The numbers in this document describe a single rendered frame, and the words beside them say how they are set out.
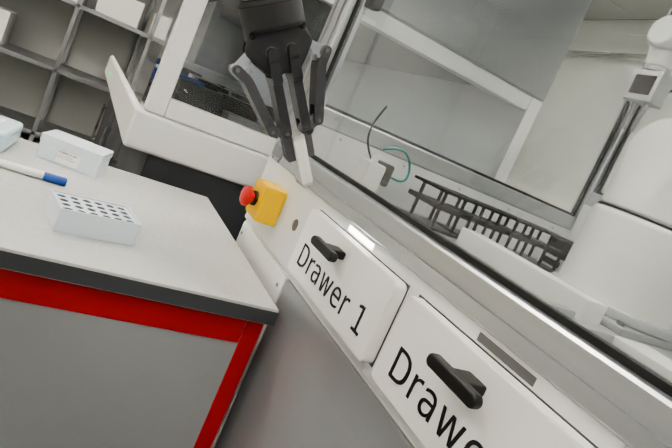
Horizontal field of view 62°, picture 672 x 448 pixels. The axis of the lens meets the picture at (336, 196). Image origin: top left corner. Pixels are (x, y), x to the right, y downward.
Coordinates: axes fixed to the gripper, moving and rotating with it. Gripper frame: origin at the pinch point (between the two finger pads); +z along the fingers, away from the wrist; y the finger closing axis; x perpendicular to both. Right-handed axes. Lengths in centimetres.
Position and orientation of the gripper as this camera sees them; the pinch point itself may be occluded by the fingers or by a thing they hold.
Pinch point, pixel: (299, 158)
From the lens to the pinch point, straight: 72.5
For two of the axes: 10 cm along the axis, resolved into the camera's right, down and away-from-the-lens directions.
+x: -3.8, -2.9, 8.8
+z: 1.6, 9.1, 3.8
